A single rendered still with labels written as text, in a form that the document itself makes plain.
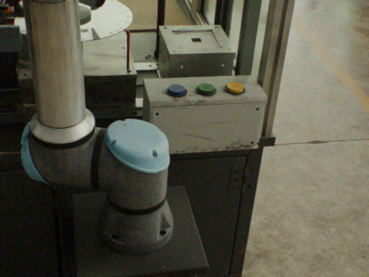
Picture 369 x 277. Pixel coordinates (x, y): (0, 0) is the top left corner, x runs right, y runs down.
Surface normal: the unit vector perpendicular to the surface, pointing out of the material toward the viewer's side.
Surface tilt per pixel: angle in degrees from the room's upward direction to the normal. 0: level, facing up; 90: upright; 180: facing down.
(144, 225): 72
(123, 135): 7
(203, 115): 90
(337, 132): 0
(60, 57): 94
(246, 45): 90
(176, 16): 0
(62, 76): 94
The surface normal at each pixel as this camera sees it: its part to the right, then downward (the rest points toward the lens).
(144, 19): 0.07, -0.83
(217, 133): 0.19, 0.56
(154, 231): 0.59, 0.22
